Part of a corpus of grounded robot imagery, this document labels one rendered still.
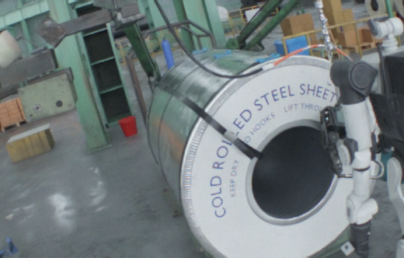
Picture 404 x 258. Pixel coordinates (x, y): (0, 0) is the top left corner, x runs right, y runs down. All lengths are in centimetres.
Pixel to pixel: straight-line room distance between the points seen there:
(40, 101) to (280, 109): 108
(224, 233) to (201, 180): 32
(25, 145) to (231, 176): 615
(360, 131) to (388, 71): 22
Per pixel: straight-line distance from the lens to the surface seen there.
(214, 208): 184
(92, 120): 632
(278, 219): 201
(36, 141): 755
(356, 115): 126
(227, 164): 178
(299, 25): 1098
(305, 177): 231
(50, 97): 128
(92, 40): 797
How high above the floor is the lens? 164
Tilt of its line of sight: 15 degrees down
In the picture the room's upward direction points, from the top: 15 degrees counter-clockwise
